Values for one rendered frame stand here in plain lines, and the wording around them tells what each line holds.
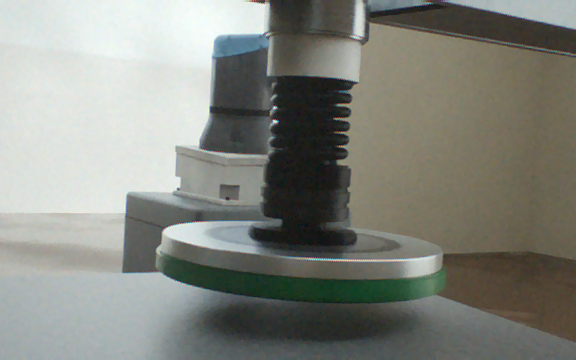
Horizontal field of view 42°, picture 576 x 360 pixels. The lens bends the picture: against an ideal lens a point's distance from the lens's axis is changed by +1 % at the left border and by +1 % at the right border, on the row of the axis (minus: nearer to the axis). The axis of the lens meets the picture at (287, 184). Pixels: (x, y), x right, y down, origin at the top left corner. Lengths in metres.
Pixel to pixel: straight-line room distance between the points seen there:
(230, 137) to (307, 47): 1.15
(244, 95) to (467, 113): 6.22
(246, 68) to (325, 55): 1.15
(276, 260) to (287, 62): 0.15
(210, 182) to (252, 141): 0.13
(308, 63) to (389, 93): 6.57
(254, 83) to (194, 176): 0.25
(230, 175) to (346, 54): 1.07
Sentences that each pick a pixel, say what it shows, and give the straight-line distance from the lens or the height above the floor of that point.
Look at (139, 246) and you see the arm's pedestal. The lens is 1.79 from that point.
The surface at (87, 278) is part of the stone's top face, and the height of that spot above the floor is 0.86.
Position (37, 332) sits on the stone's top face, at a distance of 0.51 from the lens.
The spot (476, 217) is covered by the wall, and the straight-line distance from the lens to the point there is 8.03.
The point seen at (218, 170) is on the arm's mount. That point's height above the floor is 0.92.
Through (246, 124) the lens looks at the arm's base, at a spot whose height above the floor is 1.03.
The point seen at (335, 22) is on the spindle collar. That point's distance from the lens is 0.55.
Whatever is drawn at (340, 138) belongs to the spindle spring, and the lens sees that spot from 0.56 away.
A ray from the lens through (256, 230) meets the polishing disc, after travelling 0.56.
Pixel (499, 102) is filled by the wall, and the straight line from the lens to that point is 8.18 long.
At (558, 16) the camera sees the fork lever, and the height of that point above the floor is 1.11.
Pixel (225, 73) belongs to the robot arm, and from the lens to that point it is 1.71.
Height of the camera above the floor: 0.99
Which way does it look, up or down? 3 degrees down
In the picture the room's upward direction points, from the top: 4 degrees clockwise
